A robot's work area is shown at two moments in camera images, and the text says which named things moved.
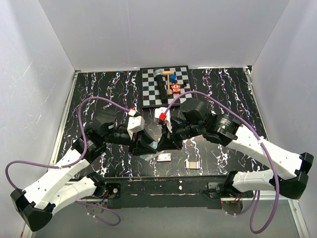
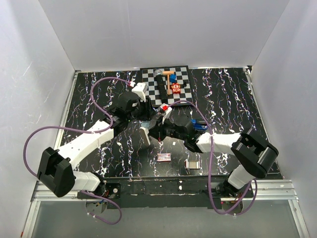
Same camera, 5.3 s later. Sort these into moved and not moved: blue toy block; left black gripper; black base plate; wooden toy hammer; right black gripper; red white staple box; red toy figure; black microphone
Moved: right black gripper; left black gripper
Not moved: blue toy block; black base plate; red toy figure; black microphone; red white staple box; wooden toy hammer
